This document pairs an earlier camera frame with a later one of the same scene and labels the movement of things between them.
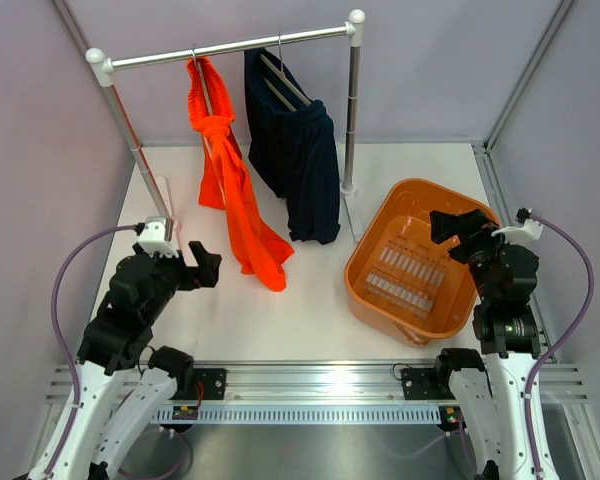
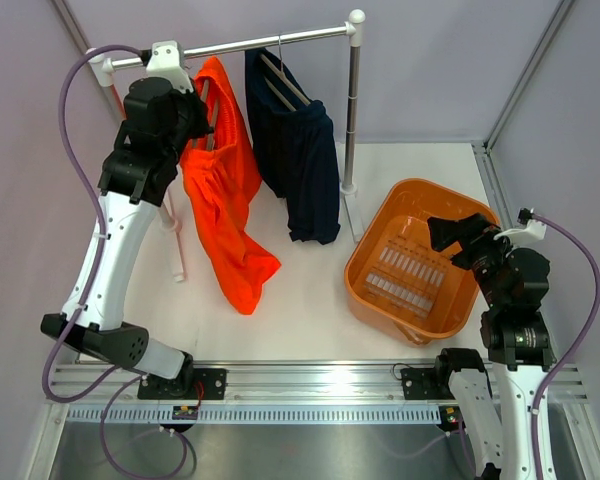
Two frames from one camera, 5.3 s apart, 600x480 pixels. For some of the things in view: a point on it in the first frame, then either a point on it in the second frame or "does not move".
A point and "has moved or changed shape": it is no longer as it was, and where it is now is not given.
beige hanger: x=285 y=79 does not move
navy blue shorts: x=292 y=147 does not move
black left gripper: x=208 y=265 to x=199 y=107
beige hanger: x=205 y=95 to x=211 y=135
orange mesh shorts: x=226 y=183 has moved or changed shape
